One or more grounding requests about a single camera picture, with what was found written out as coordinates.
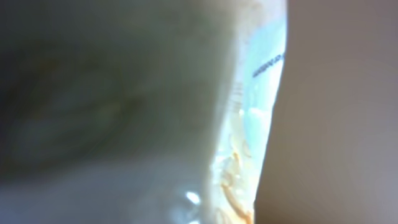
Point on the beige plastic pouch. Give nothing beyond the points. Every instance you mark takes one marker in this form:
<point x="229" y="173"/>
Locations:
<point x="136" y="111"/>

